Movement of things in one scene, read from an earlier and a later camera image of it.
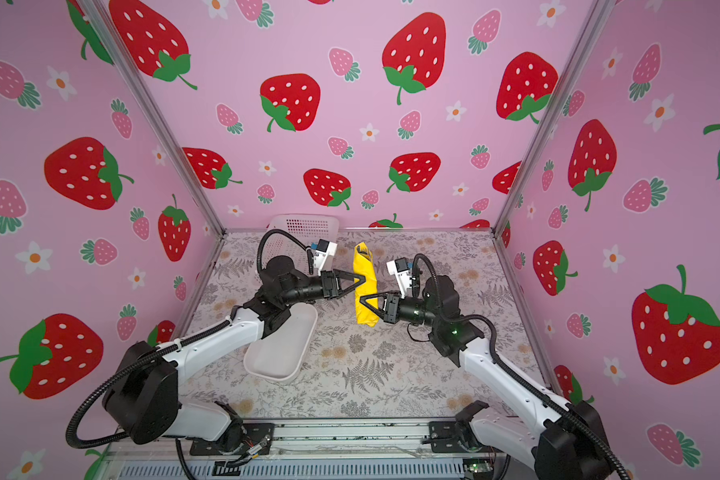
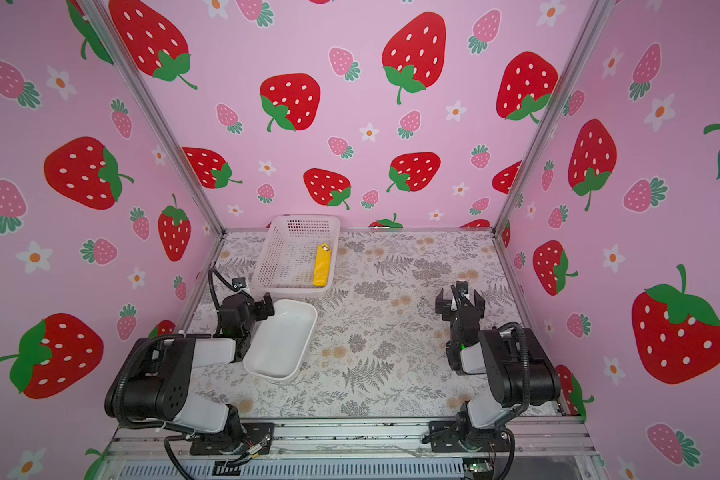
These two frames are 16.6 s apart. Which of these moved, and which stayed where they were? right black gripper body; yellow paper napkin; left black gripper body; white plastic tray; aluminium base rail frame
Moved: right black gripper body; yellow paper napkin; left black gripper body
Stayed: aluminium base rail frame; white plastic tray
